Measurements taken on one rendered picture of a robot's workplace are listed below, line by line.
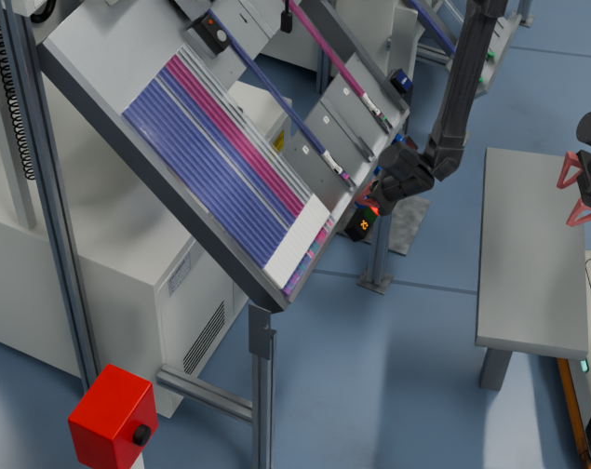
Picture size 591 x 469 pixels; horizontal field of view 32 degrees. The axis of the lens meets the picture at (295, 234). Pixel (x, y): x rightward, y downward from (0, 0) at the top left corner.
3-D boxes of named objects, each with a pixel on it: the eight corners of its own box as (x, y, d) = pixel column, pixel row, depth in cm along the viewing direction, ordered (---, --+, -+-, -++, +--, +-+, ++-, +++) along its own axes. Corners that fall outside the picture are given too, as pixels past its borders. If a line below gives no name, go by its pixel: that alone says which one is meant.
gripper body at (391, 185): (366, 195, 224) (391, 186, 219) (383, 167, 231) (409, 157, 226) (383, 217, 227) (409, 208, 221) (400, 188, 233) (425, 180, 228)
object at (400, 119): (389, 121, 257) (410, 112, 252) (270, 309, 217) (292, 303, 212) (386, 117, 257) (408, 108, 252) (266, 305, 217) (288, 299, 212)
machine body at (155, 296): (288, 252, 317) (293, 99, 270) (172, 431, 274) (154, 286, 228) (107, 182, 334) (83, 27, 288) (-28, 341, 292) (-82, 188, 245)
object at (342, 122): (394, 113, 255) (403, 110, 253) (274, 302, 215) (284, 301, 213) (347, 54, 249) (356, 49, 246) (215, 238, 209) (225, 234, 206)
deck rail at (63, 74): (270, 309, 217) (288, 303, 213) (265, 315, 216) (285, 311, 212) (32, 48, 193) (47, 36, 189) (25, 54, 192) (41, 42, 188)
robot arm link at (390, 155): (461, 165, 216) (447, 145, 223) (425, 136, 210) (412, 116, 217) (420, 205, 220) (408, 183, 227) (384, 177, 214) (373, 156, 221)
